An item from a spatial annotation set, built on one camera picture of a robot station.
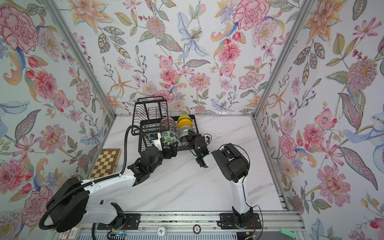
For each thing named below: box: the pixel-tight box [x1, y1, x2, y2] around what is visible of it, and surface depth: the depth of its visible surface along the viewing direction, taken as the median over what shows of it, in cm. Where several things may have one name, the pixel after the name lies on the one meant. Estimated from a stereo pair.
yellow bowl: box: [177, 118, 193, 130], surface depth 108 cm
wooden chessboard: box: [89, 148, 122, 180], surface depth 95 cm
